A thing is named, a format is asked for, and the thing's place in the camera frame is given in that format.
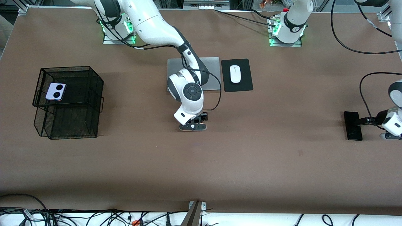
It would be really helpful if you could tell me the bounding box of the black slab phone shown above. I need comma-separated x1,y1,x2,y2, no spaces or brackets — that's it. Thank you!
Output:
343,111,363,141

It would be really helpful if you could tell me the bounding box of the lilac flip phone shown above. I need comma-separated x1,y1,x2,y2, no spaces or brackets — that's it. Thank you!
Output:
46,83,67,101

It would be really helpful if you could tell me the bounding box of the silver closed laptop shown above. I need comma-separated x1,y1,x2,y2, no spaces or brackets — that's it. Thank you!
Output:
166,57,222,92

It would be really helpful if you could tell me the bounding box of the black mouse pad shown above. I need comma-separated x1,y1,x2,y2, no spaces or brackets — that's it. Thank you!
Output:
221,58,254,93

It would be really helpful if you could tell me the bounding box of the white computer mouse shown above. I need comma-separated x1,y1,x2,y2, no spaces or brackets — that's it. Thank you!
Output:
230,65,241,83

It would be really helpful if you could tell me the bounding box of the black mesh two-tier tray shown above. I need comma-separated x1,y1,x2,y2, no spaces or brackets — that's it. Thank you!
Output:
32,66,104,140

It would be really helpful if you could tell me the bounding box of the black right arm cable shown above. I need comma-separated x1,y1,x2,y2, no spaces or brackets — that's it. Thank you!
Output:
94,0,222,112

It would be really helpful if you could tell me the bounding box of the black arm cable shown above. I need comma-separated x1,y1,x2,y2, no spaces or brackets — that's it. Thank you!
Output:
330,0,402,129
94,0,222,112

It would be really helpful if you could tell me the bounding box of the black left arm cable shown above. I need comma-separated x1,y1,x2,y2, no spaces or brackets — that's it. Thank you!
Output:
330,0,402,129

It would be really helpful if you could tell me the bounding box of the aluminium camera post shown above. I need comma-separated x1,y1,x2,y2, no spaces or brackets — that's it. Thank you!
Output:
182,201,206,226

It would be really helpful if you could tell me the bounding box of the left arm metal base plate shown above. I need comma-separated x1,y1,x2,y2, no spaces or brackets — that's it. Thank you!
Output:
269,37,302,47

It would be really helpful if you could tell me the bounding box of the black cable across table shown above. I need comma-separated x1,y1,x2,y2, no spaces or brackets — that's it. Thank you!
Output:
214,9,274,27

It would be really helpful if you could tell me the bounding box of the short black table cable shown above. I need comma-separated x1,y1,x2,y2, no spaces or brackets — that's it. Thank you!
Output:
249,9,277,20

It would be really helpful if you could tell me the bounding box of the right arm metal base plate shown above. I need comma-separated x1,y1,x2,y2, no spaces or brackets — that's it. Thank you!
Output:
103,33,136,45

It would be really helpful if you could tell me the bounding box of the long black floor cable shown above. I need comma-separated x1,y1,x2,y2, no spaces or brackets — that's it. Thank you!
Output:
0,193,48,211

